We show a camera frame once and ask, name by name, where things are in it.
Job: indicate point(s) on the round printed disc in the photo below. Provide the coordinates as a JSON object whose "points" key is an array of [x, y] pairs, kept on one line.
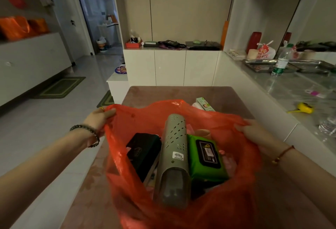
{"points": [[121, 69]]}

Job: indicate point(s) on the large orange bag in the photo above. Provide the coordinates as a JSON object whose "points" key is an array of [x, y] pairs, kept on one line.
{"points": [[14, 28]]}

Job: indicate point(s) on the person's left hand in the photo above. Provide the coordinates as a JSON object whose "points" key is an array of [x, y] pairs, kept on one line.
{"points": [[95, 121]]}

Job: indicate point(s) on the stack of papers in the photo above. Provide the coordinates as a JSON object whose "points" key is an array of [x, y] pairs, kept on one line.
{"points": [[236, 54]]}

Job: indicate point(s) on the small red box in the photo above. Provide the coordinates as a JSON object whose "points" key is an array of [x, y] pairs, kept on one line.
{"points": [[133, 44]]}

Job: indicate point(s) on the small orange bag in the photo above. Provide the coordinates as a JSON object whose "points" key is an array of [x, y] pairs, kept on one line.
{"points": [[38, 25]]}

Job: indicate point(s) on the person's right hand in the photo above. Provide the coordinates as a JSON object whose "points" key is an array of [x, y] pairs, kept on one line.
{"points": [[261, 138]]}

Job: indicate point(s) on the green and white carton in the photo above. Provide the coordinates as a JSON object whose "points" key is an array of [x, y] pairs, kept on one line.
{"points": [[205, 104]]}

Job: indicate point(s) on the orange board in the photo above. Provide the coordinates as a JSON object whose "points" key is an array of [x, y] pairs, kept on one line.
{"points": [[224, 34]]}

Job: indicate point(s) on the clear plastic container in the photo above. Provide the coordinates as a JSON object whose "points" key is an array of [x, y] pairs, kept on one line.
{"points": [[328, 125]]}

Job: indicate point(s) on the glass door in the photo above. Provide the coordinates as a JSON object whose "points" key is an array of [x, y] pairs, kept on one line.
{"points": [[91, 8]]}

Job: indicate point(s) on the flat black box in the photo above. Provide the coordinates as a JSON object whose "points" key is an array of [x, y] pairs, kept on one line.
{"points": [[203, 45]]}

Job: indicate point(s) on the person's right thumb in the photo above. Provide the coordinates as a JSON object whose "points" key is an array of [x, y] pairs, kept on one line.
{"points": [[242, 128]]}

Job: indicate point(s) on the brown velvet table cover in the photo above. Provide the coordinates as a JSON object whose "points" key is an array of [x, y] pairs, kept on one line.
{"points": [[162, 93]]}

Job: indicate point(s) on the yellow tape measure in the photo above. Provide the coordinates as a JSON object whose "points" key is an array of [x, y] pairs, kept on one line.
{"points": [[304, 107]]}

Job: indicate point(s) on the white low step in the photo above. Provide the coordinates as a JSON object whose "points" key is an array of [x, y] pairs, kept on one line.
{"points": [[117, 87]]}

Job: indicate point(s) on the clear plastic water bottle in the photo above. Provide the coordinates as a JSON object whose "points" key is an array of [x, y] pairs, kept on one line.
{"points": [[281, 61]]}

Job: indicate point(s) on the white and red plastic bag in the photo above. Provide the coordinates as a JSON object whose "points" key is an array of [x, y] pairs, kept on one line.
{"points": [[265, 51]]}

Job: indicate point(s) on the white bucket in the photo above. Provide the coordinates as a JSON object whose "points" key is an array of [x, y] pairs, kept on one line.
{"points": [[101, 44]]}

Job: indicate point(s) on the dark flat case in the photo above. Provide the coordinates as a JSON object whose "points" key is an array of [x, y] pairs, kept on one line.
{"points": [[150, 44]]}

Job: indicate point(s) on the person's left forearm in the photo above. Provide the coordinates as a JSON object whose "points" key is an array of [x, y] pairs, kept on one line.
{"points": [[39, 173]]}

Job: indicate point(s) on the pink labelled packet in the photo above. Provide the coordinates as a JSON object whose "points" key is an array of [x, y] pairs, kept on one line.
{"points": [[316, 93]]}

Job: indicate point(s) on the wall mirror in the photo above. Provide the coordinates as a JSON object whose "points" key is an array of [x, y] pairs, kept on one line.
{"points": [[315, 13]]}

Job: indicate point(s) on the white sideboard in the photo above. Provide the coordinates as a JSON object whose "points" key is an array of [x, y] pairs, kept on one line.
{"points": [[31, 63]]}

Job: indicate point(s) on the beige tape roll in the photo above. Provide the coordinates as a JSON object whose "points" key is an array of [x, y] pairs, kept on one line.
{"points": [[252, 54]]}

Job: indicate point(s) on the person's left thumb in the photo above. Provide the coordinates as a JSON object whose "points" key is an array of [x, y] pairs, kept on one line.
{"points": [[109, 112]]}

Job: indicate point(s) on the small green door mat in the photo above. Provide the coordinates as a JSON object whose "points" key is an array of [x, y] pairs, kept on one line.
{"points": [[106, 99]]}

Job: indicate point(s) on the person's right forearm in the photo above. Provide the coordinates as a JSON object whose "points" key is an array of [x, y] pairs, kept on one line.
{"points": [[309, 181]]}

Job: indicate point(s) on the red cup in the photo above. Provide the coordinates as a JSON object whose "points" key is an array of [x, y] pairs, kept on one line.
{"points": [[254, 41]]}

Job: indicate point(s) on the metal tray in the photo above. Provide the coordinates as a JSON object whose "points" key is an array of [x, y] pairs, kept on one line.
{"points": [[258, 65]]}

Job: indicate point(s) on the large green door mat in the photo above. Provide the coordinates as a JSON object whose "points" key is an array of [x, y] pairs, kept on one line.
{"points": [[61, 87]]}

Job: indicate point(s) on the green wet wipes pack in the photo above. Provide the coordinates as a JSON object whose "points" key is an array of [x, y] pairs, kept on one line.
{"points": [[207, 158]]}

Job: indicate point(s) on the white base cabinet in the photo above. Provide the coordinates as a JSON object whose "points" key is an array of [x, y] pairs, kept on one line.
{"points": [[170, 67]]}

